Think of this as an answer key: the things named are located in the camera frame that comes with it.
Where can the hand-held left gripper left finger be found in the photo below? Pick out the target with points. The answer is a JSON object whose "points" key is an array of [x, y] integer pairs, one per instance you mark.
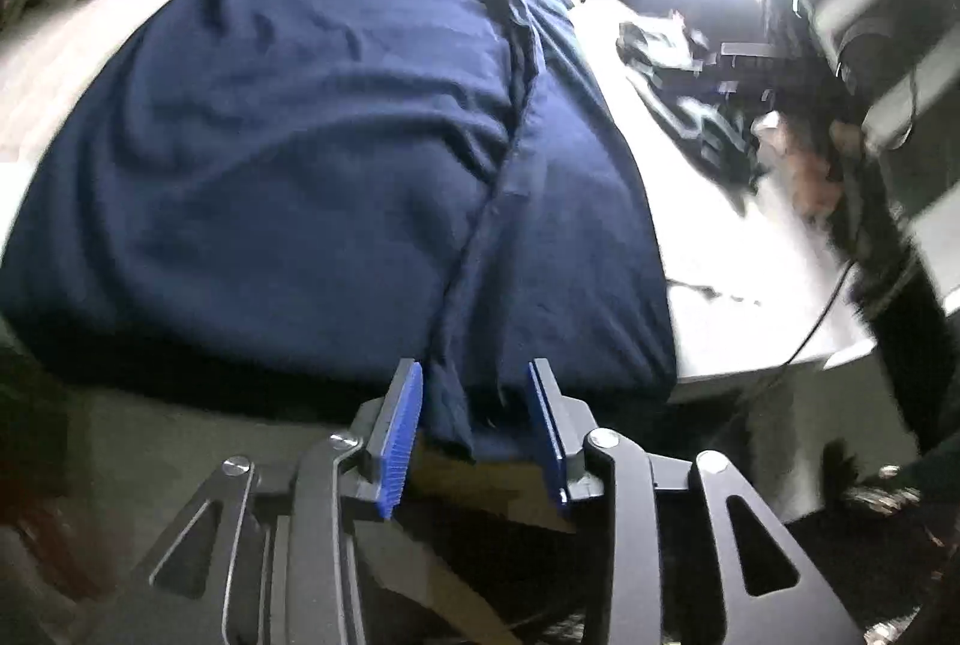
{"points": [[401, 442]]}

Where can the plaid blanket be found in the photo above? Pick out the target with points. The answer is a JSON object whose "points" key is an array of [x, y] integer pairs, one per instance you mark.
{"points": [[60, 60]]}

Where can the person's dark clothing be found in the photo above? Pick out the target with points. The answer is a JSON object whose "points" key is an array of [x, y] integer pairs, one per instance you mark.
{"points": [[885, 540]]}

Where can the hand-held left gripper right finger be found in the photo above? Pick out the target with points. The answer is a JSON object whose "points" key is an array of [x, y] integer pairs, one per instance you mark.
{"points": [[547, 442]]}

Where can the grey jacket pile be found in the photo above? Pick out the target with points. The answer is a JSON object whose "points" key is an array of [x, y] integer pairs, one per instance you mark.
{"points": [[697, 120]]}

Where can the person's right hand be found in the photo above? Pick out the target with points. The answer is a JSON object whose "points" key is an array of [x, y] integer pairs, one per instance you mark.
{"points": [[814, 165]]}

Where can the navy blue garment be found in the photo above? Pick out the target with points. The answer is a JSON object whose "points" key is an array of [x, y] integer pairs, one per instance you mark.
{"points": [[300, 127]]}

